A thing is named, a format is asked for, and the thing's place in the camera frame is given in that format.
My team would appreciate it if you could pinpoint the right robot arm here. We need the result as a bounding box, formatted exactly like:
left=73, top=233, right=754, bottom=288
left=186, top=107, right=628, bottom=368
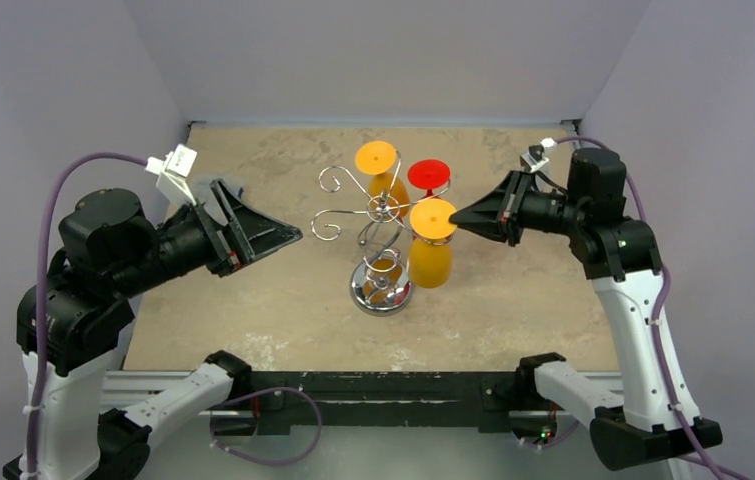
left=450, top=148, right=723, bottom=471

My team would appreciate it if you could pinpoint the orange wine glass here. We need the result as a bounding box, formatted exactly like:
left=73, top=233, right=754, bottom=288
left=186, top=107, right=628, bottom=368
left=408, top=197, right=457, bottom=289
left=355, top=140, right=410, bottom=218

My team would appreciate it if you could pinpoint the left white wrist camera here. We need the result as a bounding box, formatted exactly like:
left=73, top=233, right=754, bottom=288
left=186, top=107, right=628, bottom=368
left=145, top=144, right=197, bottom=206

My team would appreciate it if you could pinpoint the chrome wine glass rack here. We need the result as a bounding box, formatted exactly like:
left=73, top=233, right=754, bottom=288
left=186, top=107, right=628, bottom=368
left=310, top=165, right=415, bottom=317

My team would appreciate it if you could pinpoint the red wine glass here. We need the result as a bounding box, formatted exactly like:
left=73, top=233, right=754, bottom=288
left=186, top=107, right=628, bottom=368
left=407, top=158, right=451, bottom=198

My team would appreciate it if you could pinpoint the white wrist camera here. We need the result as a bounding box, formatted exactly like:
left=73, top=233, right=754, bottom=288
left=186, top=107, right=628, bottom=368
left=520, top=138, right=557, bottom=173
left=145, top=144, right=197, bottom=206

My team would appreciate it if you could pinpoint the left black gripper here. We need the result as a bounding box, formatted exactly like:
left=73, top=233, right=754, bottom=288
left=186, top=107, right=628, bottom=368
left=113, top=175, right=303, bottom=294

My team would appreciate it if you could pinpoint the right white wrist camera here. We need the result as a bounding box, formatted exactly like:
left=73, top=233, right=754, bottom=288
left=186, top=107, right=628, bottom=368
left=520, top=138, right=557, bottom=173

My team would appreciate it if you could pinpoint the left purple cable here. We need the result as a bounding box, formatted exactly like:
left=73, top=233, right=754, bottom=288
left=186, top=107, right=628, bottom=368
left=22, top=152, right=150, bottom=480

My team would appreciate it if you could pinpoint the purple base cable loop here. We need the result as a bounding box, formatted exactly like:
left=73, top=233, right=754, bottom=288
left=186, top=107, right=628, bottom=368
left=209, top=385, right=324, bottom=466

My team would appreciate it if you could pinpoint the black front mounting bar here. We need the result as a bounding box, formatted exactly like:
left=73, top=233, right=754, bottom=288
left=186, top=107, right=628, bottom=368
left=250, top=371, right=548, bottom=433

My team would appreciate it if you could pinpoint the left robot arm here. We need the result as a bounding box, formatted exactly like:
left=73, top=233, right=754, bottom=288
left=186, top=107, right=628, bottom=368
left=3, top=179, right=302, bottom=479

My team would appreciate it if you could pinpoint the clear plastic compartment box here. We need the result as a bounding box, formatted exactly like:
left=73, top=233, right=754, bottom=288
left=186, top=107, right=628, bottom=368
left=188, top=174, right=244, bottom=206

